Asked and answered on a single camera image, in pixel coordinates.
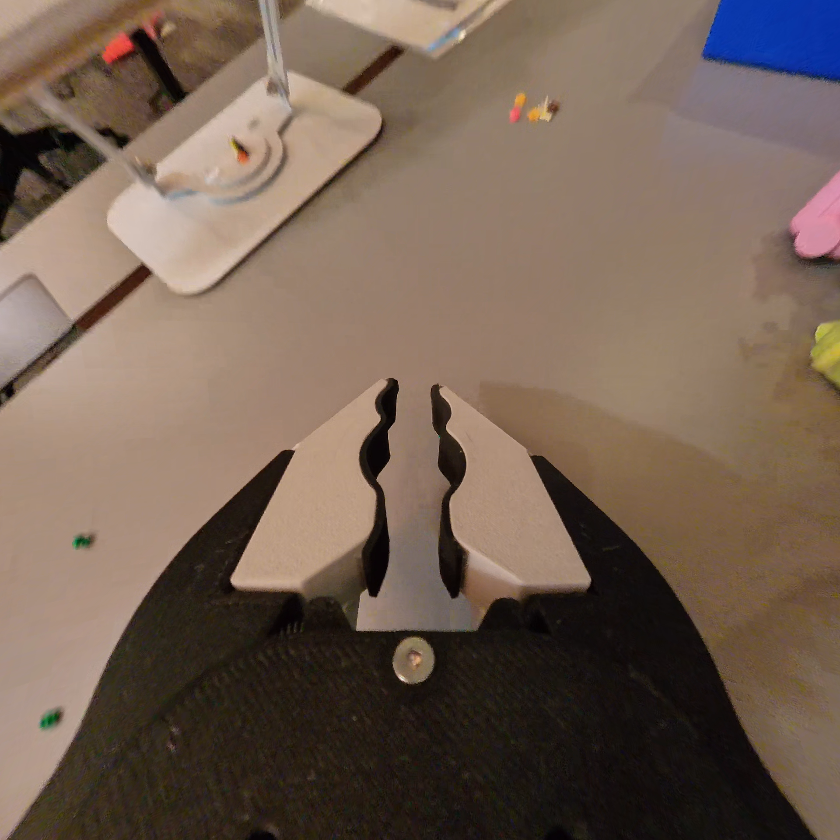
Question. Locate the small red object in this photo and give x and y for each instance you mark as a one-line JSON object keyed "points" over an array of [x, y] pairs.
{"points": [[118, 47]]}

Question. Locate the blue flat object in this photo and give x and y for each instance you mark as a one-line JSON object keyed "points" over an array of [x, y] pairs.
{"points": [[774, 33]]}

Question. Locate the white panel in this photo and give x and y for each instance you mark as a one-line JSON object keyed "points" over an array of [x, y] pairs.
{"points": [[394, 19]]}

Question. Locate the dark green round toy stud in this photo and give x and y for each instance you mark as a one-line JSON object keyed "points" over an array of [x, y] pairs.
{"points": [[50, 718]]}

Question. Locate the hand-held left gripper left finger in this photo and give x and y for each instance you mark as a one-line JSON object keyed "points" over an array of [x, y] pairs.
{"points": [[315, 512]]}

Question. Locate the light wooden board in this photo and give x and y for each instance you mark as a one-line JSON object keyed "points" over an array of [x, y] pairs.
{"points": [[52, 46]]}

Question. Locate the small orange black piece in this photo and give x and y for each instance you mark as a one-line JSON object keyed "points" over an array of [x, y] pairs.
{"points": [[239, 149]]}

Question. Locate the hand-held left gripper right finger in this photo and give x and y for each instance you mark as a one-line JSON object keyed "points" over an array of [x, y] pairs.
{"points": [[512, 518]]}

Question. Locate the beige branch toy piece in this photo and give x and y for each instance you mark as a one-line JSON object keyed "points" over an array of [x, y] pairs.
{"points": [[544, 105]]}

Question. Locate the lime green soft toy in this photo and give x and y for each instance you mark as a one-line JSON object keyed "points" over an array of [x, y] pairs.
{"points": [[828, 358]]}

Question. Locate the small green toy piece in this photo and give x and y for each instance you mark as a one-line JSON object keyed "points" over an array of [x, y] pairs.
{"points": [[83, 541]]}

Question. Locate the pink soft toy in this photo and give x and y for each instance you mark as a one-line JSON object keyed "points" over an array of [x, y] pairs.
{"points": [[820, 223]]}

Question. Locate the round shallow dish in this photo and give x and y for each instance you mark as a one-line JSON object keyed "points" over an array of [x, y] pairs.
{"points": [[266, 164]]}

